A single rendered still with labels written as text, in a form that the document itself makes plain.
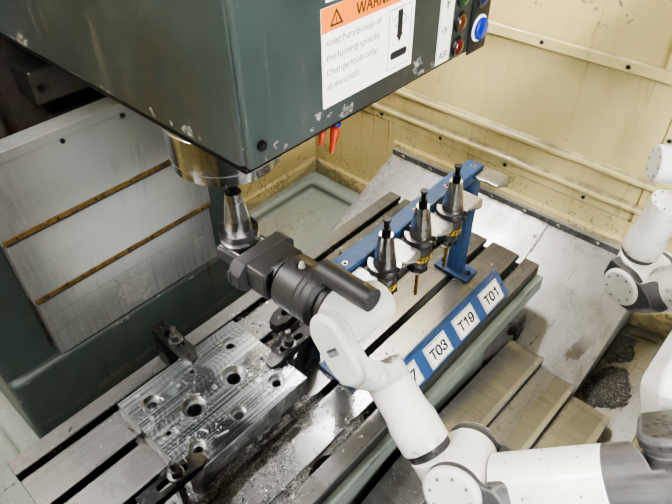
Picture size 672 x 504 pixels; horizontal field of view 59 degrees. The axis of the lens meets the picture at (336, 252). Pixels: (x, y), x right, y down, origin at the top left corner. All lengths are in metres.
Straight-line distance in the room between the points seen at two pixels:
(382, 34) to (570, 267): 1.22
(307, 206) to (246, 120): 1.72
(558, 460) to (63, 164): 0.98
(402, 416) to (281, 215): 1.51
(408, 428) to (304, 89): 0.47
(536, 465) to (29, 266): 0.99
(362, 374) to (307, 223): 1.45
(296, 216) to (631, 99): 1.21
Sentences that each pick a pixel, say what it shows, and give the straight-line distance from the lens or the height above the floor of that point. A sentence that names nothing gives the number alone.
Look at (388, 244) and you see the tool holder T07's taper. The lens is 1.04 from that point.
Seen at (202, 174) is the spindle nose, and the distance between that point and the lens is 0.80.
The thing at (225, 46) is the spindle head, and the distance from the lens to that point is 0.55.
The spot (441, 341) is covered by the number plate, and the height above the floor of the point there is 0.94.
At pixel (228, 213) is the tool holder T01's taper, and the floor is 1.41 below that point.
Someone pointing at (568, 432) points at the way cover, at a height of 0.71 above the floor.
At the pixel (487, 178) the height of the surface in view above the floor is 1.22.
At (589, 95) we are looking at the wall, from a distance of 1.66.
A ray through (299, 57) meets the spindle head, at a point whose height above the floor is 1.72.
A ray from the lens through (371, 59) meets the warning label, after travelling 0.69.
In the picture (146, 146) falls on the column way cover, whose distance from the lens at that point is 1.33.
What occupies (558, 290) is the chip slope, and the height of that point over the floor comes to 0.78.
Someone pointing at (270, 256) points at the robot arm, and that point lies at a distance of 0.91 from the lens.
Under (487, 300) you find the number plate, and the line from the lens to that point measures 1.45.
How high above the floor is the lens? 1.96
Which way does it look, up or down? 42 degrees down
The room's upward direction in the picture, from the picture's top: 1 degrees counter-clockwise
